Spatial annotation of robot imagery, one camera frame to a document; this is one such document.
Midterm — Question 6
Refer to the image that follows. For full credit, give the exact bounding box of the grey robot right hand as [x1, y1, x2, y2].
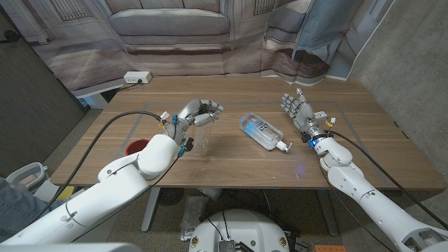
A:
[281, 87, 328, 138]

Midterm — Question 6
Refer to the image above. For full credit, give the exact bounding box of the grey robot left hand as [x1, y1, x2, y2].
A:
[162, 99, 225, 146]

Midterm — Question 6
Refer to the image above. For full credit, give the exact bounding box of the clear dispenser bottle black pump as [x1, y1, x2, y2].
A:
[193, 120, 214, 158]

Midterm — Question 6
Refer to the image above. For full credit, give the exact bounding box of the clear hand sanitizer bottle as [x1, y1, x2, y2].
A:
[239, 112, 293, 153]

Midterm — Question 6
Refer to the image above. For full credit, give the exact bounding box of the printed sofa backdrop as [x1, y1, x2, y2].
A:
[0, 0, 396, 99]

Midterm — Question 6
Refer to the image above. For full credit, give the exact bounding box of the white power strip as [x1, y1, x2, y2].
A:
[123, 71, 153, 85]

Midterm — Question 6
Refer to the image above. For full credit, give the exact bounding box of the red mug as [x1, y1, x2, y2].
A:
[125, 138, 151, 157]

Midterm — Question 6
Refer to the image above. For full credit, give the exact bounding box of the white side table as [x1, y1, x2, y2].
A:
[73, 82, 125, 110]

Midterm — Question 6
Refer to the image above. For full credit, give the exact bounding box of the white table leg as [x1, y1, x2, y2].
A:
[316, 188, 340, 237]
[141, 187, 161, 232]

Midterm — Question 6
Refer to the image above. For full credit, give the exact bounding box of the clear plastic bag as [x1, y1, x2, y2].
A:
[180, 195, 210, 242]

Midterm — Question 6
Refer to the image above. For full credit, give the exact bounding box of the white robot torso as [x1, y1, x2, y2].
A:
[188, 209, 291, 252]

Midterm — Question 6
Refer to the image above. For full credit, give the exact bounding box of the orange block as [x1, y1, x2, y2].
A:
[314, 244, 347, 252]

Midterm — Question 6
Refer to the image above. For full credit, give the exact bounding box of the yellow floor object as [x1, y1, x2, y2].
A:
[55, 185, 75, 201]

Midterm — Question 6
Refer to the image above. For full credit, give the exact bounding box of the person's leg in jeans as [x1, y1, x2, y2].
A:
[0, 176, 46, 242]

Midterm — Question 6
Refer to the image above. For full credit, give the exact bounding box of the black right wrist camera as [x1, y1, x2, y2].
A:
[301, 132, 318, 148]

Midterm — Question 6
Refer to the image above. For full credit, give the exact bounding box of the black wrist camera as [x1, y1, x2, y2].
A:
[177, 136, 195, 158]
[301, 132, 318, 148]

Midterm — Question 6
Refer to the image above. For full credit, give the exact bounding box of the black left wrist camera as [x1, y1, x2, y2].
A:
[177, 136, 195, 158]

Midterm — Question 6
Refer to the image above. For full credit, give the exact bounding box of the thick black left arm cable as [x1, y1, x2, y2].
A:
[33, 110, 165, 223]

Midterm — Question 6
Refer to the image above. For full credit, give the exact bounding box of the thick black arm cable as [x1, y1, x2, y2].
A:
[33, 110, 165, 223]
[327, 129, 448, 230]

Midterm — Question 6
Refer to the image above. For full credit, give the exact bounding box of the black power strip cable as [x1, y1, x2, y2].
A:
[118, 79, 144, 92]

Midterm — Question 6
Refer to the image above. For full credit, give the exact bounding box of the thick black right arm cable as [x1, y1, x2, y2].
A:
[327, 129, 448, 230]

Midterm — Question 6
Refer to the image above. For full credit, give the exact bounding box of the black wall fixture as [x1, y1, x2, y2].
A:
[0, 29, 20, 45]

